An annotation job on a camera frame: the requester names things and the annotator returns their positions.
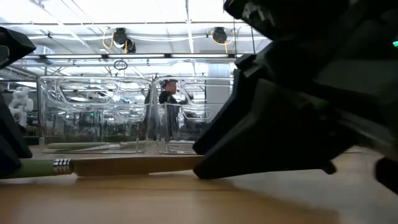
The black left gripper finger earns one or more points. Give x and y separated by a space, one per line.
11 140

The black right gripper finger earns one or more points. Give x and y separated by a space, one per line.
280 146
239 105

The black aluminium table frame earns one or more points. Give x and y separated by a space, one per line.
34 56

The white humanoid robot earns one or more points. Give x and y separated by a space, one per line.
20 102

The person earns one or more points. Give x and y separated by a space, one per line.
169 96

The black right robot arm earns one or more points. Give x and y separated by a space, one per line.
388 174

